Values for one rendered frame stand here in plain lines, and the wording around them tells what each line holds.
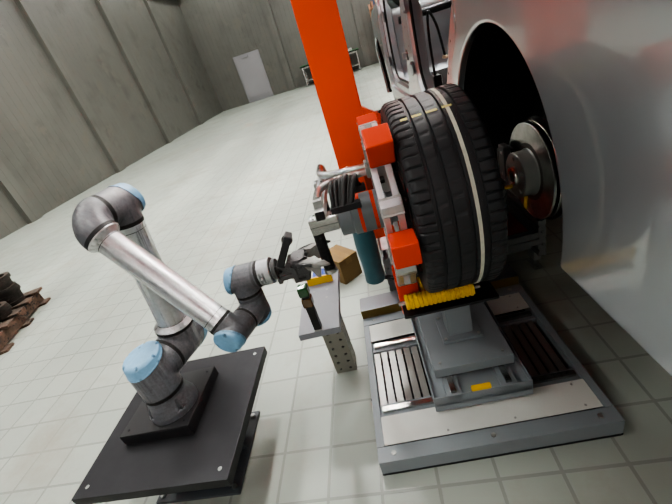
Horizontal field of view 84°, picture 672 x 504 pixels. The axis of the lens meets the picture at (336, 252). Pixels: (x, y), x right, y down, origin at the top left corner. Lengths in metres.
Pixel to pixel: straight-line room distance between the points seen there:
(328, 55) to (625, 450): 1.72
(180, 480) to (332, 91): 1.52
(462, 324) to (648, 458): 0.68
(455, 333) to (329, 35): 1.27
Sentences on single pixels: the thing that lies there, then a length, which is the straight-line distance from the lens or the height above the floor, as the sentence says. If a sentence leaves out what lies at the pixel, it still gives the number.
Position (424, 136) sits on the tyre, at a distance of 1.06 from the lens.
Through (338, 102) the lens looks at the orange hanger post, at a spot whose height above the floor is 1.17.
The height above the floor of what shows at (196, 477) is 0.30.
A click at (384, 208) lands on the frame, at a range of 1.04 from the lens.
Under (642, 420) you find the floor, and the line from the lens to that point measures 1.75.
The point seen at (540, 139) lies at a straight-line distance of 1.28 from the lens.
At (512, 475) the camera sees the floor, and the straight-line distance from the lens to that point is 1.57.
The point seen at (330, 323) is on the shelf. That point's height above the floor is 0.45.
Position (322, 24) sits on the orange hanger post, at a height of 1.45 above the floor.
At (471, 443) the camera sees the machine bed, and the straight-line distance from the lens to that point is 1.53.
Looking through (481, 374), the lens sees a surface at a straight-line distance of 1.62.
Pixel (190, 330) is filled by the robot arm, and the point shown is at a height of 0.58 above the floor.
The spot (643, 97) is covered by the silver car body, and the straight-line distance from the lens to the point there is 0.73.
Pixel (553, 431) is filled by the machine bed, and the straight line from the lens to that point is 1.57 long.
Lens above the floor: 1.38
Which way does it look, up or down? 28 degrees down
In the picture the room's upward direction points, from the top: 18 degrees counter-clockwise
